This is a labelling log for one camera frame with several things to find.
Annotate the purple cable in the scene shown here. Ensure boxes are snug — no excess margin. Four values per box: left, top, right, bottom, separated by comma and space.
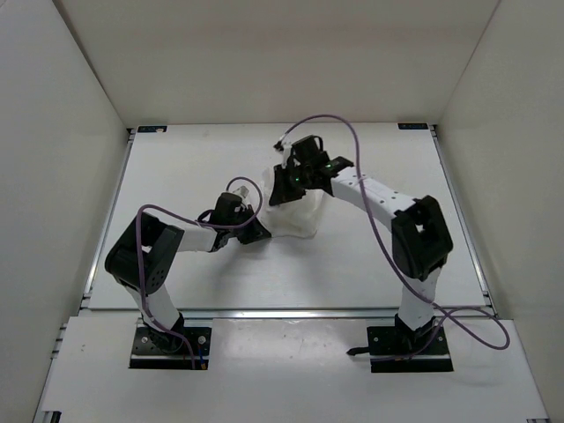
135, 176, 265, 370
275, 114, 511, 363

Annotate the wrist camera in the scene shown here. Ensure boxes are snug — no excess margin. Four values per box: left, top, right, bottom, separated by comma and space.
273, 137, 292, 168
233, 185, 249, 199

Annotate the blue corner label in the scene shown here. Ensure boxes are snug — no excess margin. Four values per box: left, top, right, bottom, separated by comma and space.
137, 125, 167, 133
397, 122, 428, 130

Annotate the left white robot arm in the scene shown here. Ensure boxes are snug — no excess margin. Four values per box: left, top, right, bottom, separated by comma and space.
105, 192, 271, 355

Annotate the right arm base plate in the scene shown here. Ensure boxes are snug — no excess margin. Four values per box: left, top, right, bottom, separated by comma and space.
346, 326, 454, 374

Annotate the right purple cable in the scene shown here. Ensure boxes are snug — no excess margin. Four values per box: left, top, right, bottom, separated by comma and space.
275, 114, 511, 363

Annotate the aluminium front rail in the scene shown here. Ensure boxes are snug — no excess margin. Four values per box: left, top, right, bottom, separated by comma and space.
181, 308, 397, 320

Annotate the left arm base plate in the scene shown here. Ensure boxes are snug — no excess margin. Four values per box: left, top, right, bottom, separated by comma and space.
129, 323, 212, 371

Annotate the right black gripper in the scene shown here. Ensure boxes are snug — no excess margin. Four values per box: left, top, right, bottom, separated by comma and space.
271, 163, 313, 207

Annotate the left blue corner label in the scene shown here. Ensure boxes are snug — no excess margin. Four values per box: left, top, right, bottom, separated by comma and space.
137, 125, 167, 133

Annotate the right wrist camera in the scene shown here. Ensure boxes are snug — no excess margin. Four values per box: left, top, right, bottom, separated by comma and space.
273, 137, 292, 168

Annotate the white pleated skirt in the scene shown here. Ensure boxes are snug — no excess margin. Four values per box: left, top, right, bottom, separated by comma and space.
257, 165, 327, 239

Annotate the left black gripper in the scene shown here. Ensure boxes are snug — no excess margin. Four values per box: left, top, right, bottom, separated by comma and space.
227, 204, 270, 245

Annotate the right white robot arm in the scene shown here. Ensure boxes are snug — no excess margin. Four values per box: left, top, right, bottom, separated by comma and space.
269, 135, 453, 353

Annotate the right blue corner label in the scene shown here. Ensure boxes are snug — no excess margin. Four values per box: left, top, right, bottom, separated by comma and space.
397, 122, 428, 130

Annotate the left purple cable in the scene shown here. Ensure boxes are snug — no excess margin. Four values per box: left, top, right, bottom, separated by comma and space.
135, 176, 265, 370

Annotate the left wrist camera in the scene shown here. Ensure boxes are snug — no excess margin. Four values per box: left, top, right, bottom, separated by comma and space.
233, 185, 249, 199

